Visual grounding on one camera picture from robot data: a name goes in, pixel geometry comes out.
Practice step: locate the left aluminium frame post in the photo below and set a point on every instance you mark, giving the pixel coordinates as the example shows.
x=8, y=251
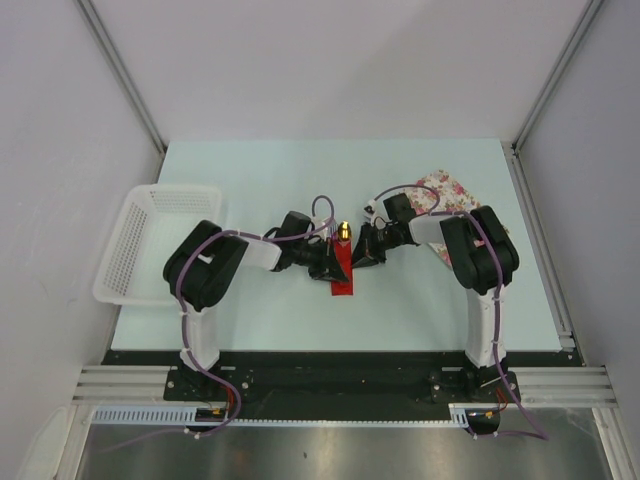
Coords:
x=110, y=52

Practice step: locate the aluminium frame post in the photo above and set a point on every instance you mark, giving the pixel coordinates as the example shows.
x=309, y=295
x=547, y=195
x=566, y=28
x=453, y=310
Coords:
x=568, y=52
x=110, y=52

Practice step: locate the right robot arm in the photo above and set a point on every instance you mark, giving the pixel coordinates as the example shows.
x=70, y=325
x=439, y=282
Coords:
x=483, y=260

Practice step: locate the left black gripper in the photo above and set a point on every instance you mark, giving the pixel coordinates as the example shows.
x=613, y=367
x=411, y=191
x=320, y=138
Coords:
x=328, y=265

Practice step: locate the floral tray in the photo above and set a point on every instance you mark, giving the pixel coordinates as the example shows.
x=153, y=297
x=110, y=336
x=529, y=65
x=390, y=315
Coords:
x=441, y=192

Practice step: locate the red paper napkin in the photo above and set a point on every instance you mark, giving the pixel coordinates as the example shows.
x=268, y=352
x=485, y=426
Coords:
x=343, y=251

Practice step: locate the white plastic basket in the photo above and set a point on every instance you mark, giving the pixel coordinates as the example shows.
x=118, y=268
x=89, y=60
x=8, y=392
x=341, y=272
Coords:
x=152, y=223

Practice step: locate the iridescent fork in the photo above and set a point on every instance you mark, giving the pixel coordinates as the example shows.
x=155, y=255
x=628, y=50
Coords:
x=333, y=232

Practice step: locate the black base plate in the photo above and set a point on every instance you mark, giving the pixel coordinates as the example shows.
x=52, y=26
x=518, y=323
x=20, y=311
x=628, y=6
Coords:
x=335, y=386

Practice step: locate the iridescent spoon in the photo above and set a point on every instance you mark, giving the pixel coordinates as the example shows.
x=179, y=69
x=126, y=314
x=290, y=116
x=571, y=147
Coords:
x=343, y=232

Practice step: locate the right aluminium frame post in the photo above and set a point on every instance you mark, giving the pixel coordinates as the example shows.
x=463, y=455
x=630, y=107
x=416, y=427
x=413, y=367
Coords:
x=568, y=52

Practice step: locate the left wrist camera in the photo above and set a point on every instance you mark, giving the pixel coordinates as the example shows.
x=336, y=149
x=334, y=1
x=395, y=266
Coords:
x=322, y=222

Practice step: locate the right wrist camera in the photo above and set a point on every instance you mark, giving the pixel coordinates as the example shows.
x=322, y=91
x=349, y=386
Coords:
x=372, y=212

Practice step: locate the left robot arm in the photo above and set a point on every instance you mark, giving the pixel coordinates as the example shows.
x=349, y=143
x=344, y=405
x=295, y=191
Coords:
x=202, y=268

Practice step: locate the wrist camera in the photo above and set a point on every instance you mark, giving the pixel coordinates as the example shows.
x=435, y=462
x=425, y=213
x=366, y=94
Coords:
x=322, y=222
x=372, y=212

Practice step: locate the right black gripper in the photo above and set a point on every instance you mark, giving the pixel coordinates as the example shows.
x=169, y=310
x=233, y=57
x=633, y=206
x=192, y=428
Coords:
x=366, y=253

